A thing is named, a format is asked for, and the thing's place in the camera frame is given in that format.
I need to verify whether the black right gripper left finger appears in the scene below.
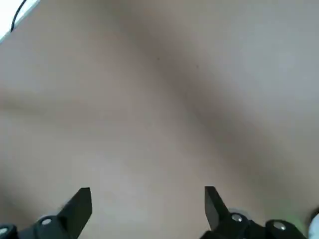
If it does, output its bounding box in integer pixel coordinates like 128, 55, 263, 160
0, 187, 92, 239

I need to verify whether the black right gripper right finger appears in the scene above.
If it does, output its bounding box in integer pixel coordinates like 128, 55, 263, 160
199, 186, 310, 239

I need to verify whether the black cable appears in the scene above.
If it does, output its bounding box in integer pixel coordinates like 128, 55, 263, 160
10, 0, 28, 32

